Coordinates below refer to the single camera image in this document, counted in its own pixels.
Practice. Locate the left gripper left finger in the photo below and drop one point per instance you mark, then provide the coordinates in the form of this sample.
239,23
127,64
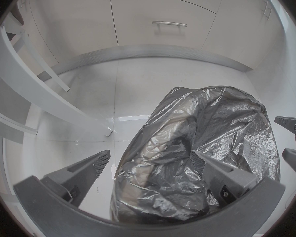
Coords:
83,171

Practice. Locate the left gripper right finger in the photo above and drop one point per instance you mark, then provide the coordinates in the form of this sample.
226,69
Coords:
224,181

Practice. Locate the black plastic bag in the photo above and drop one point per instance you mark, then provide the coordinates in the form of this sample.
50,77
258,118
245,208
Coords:
212,132

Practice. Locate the grey padded white chair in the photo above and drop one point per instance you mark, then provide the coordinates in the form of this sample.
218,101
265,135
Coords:
27,83

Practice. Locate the beige cabinet with drawers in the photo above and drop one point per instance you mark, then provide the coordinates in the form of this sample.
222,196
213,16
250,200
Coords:
162,9

